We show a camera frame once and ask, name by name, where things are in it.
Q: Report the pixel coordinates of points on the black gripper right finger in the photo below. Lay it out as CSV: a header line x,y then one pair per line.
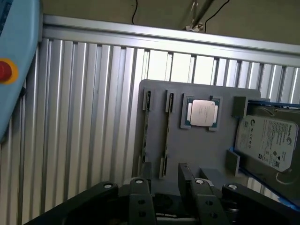
x,y
201,201

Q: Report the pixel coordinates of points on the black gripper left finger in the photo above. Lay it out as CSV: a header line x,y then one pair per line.
x,y
138,201

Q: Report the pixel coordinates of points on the grey parts rack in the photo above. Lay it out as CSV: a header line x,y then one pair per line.
x,y
199,150

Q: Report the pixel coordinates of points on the CPU with silver lid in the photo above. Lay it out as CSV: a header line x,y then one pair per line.
x,y
203,113

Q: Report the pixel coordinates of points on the silver hard disk drive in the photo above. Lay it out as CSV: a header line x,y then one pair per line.
x,y
267,140

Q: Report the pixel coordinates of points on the blue disk tray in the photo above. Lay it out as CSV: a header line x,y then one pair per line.
x,y
290,187

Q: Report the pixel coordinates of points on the metal stand leg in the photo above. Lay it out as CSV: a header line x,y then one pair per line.
x,y
199,14

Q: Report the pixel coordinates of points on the light blue teach pendant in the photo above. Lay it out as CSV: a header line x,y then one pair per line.
x,y
16,47

